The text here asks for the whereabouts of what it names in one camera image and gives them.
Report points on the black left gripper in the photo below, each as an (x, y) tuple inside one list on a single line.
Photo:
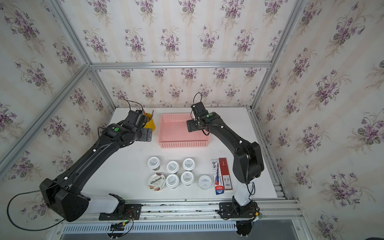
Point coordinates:
[(144, 136)]

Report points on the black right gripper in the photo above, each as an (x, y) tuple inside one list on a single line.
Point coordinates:
[(190, 125)]

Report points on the white yogurt cup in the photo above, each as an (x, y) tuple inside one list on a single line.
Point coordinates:
[(172, 167), (187, 178), (172, 181), (189, 164), (154, 163)]

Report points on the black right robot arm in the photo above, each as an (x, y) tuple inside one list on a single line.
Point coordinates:
[(248, 162)]

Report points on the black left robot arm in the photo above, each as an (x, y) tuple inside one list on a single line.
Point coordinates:
[(64, 194)]

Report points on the pink plastic basket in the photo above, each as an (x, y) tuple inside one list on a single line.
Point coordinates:
[(174, 133)]

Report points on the white yogurt cup back left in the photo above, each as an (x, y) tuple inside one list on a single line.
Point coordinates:
[(154, 163)]

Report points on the Chobani yogurt cup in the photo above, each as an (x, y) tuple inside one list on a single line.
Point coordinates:
[(156, 182)]

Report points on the green rimmed yogurt cup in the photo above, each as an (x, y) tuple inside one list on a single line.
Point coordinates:
[(205, 182)]

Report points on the yellow metal pencil cup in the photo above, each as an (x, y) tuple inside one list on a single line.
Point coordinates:
[(150, 125)]

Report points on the bundle of coloured pencils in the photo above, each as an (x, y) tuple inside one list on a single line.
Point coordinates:
[(147, 115)]

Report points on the red pencil box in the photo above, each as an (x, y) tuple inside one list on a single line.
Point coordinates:
[(225, 173)]

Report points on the small circuit board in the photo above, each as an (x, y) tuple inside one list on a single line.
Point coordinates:
[(117, 227)]

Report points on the white ventilation grille strip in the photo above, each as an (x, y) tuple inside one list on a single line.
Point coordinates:
[(153, 227)]

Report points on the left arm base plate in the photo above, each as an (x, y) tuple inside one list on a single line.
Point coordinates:
[(126, 212)]

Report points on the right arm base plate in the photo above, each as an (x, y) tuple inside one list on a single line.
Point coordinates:
[(229, 210)]

